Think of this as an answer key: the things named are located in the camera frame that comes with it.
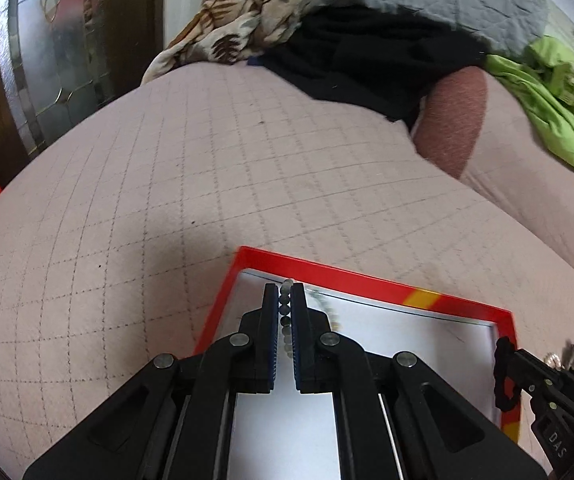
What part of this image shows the red jewelry box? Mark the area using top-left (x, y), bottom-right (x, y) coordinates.
top-left (193, 246), bottom-right (522, 446)

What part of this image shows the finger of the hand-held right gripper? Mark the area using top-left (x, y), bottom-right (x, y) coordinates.
top-left (510, 349), bottom-right (574, 402)

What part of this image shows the black cloth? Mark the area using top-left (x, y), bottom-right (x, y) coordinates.
top-left (247, 5), bottom-right (488, 128)

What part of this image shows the black bead bracelet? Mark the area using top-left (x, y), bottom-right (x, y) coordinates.
top-left (493, 336), bottom-right (520, 412)

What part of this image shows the grey bead bracelet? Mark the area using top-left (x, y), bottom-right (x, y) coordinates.
top-left (277, 277), bottom-right (344, 361)

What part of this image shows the pink bolster with red ends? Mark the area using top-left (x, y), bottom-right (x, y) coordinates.
top-left (412, 67), bottom-right (574, 286)

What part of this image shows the pink quilted blanket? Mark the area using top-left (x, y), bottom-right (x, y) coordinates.
top-left (0, 62), bottom-right (574, 480)

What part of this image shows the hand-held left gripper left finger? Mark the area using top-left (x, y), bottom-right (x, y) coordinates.
top-left (22, 283), bottom-right (280, 480)

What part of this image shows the lime green cloth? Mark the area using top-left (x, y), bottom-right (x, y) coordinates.
top-left (484, 35), bottom-right (574, 208)

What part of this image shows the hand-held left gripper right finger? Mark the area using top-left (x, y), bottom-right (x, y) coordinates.
top-left (289, 283), bottom-right (548, 480)

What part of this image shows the brown floral cloth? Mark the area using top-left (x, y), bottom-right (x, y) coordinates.
top-left (141, 0), bottom-right (328, 86)

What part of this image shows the stained glass door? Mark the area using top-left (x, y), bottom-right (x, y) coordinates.
top-left (0, 0), bottom-right (165, 156)

